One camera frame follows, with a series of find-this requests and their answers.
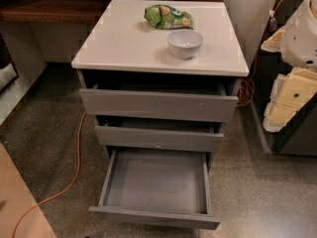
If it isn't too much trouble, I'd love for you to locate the white ceramic bowl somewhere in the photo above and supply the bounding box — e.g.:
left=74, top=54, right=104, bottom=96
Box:
left=167, top=30, right=204, bottom=60

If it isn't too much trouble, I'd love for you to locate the grey bottom drawer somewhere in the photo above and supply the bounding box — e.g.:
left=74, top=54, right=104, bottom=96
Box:
left=90, top=148, right=220, bottom=230

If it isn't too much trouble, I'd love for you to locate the green snack bag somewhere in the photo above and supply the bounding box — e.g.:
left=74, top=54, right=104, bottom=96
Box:
left=144, top=4, right=193, bottom=30

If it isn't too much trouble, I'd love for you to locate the grey drawer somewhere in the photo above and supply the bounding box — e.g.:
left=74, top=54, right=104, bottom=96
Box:
left=95, top=117, right=224, bottom=152
left=90, top=148, right=220, bottom=230
left=79, top=78, right=238, bottom=122

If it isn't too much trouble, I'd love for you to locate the dark wooden shelf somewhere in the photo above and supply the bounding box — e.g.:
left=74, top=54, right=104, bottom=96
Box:
left=0, top=0, right=223, bottom=25

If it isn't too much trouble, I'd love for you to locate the grey middle drawer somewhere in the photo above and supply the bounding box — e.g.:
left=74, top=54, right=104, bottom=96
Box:
left=95, top=117, right=224, bottom=152

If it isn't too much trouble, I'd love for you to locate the grey drawer cabinet white top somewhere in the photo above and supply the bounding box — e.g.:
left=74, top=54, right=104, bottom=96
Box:
left=70, top=0, right=251, bottom=171

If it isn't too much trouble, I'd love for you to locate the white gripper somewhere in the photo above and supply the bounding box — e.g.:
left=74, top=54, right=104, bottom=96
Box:
left=261, top=4, right=317, bottom=133

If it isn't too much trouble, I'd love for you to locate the grey top drawer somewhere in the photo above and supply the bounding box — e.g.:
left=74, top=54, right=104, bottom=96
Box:
left=79, top=78, right=238, bottom=122

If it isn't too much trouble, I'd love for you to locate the dark grey side cabinet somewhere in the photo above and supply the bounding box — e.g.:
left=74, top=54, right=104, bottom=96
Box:
left=252, top=0, right=317, bottom=156

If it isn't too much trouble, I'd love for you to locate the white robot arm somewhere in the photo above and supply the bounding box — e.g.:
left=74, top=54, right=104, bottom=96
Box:
left=261, top=0, right=317, bottom=133

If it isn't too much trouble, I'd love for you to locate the orange extension cable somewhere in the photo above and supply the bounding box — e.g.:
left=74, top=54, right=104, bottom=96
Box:
left=11, top=0, right=317, bottom=238

